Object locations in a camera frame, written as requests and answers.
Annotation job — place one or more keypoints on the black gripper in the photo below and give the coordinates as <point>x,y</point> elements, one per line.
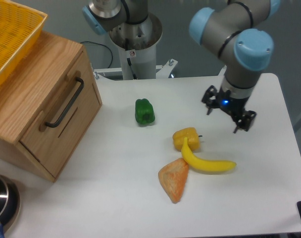
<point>232,101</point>

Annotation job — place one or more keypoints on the wooden top drawer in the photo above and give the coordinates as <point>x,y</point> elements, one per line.
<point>60,125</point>

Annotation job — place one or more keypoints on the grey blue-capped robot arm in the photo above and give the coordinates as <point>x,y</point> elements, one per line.
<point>232,36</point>

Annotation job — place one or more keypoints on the wooden drawer cabinet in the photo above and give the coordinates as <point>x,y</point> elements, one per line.
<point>27,90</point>

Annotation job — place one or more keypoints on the yellow toy bell pepper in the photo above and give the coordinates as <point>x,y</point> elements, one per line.
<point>191,134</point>

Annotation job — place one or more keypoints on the yellow toy banana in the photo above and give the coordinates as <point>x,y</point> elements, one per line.
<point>210,166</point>

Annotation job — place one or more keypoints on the green toy bell pepper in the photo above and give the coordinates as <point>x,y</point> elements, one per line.
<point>144,112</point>

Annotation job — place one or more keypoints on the orange toy bread slice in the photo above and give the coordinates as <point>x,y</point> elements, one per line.
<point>173,178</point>

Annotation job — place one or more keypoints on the yellow plastic basket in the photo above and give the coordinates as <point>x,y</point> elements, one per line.
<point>20,27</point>

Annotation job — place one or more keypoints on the steel pot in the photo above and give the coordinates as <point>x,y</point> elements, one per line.
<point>9,203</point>

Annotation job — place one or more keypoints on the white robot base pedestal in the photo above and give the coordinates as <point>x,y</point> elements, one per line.
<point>136,44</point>

